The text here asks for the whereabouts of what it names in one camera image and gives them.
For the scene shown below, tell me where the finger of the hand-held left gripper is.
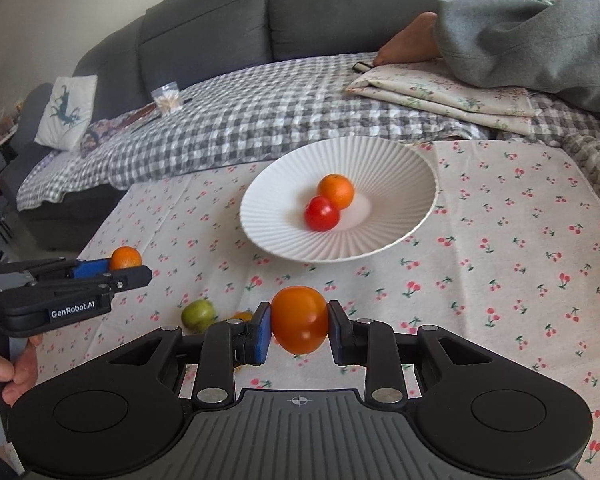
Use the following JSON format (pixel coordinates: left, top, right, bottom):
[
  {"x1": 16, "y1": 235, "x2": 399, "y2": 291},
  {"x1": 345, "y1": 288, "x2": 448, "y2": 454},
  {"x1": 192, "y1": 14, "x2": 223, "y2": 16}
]
[
  {"x1": 35, "y1": 266, "x2": 153, "y2": 297},
  {"x1": 0, "y1": 258, "x2": 115, "y2": 286}
]

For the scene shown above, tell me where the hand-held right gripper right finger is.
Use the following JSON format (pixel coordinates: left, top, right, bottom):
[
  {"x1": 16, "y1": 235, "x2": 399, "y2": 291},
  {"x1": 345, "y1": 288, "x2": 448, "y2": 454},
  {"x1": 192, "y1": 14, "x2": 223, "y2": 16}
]
[{"x1": 327, "y1": 300, "x2": 496, "y2": 406}]

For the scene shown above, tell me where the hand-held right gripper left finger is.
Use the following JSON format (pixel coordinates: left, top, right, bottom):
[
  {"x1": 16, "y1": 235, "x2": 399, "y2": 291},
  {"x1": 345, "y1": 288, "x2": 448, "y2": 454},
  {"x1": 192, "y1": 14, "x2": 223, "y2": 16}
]
[{"x1": 107, "y1": 302, "x2": 272, "y2": 409}]

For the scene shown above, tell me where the mandarin orange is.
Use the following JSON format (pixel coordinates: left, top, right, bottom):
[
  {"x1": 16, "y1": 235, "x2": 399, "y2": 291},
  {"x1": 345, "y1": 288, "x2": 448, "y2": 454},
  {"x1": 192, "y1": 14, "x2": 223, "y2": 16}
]
[
  {"x1": 317, "y1": 174, "x2": 355, "y2": 210},
  {"x1": 109, "y1": 246, "x2": 143, "y2": 272}
]

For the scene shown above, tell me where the white ribbed bowl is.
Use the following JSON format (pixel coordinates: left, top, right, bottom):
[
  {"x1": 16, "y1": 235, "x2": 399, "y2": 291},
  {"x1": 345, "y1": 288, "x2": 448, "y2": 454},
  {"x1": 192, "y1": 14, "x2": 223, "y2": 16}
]
[{"x1": 239, "y1": 137, "x2": 438, "y2": 264}]

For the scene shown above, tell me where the person's left hand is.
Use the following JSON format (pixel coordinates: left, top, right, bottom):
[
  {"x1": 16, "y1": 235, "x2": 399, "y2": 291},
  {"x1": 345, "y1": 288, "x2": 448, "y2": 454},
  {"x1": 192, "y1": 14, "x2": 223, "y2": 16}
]
[{"x1": 0, "y1": 336, "x2": 44, "y2": 408}]

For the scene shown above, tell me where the yellow green tomato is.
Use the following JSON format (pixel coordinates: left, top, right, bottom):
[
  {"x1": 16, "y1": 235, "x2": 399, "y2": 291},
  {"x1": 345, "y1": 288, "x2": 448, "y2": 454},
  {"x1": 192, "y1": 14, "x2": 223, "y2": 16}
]
[{"x1": 181, "y1": 299, "x2": 217, "y2": 333}]

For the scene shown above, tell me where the red tomato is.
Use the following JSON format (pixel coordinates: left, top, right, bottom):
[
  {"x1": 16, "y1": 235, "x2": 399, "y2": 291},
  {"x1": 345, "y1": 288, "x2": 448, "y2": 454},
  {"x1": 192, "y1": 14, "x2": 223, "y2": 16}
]
[{"x1": 304, "y1": 196, "x2": 341, "y2": 232}]

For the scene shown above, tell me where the purple patterned cloth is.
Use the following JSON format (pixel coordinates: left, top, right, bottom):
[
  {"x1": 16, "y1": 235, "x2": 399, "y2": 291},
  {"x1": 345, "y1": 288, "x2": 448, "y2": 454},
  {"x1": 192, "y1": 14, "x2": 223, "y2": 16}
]
[{"x1": 80, "y1": 117, "x2": 131, "y2": 157}]

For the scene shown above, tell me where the cherry print tablecloth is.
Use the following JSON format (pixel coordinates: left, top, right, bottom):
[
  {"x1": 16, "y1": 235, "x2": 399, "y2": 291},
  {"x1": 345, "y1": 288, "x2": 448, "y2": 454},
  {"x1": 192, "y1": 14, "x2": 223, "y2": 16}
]
[{"x1": 27, "y1": 137, "x2": 600, "y2": 466}]

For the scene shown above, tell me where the dark red booklet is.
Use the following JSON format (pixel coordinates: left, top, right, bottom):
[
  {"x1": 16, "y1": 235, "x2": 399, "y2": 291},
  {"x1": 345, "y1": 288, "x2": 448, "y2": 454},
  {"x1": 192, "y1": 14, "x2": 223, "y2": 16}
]
[{"x1": 125, "y1": 105, "x2": 161, "y2": 128}]

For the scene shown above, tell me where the white pillow with blue print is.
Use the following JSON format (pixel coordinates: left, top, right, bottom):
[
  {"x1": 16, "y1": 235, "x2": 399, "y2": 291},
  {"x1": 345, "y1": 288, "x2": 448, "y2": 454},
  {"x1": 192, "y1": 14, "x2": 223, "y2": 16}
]
[{"x1": 34, "y1": 75, "x2": 98, "y2": 152}]

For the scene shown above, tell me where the cluttered side table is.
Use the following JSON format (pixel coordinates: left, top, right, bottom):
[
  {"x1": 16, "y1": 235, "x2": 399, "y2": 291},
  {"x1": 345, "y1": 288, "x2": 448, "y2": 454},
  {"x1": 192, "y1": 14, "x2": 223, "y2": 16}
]
[{"x1": 0, "y1": 102, "x2": 23, "y2": 148}]

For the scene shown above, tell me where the clear cotton swab box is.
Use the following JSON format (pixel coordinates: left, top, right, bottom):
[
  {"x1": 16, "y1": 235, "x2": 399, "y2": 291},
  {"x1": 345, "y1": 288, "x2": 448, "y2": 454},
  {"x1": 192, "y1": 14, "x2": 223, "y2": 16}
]
[{"x1": 151, "y1": 81, "x2": 183, "y2": 117}]

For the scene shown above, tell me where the grey checked blanket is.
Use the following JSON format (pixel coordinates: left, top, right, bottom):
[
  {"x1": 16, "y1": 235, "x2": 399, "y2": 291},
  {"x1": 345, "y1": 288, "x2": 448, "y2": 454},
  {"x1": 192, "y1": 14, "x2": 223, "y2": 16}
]
[{"x1": 17, "y1": 51, "x2": 600, "y2": 211}]

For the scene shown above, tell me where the folded floral cloth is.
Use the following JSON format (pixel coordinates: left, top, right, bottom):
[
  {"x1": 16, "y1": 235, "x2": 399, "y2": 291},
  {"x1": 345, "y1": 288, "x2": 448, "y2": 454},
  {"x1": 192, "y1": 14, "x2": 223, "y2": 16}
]
[{"x1": 345, "y1": 58, "x2": 538, "y2": 136}]

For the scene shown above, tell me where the grey sofa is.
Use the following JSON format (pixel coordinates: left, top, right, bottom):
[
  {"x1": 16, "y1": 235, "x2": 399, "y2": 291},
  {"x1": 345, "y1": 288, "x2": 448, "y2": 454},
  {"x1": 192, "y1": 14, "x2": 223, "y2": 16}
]
[{"x1": 2, "y1": 0, "x2": 506, "y2": 256}]

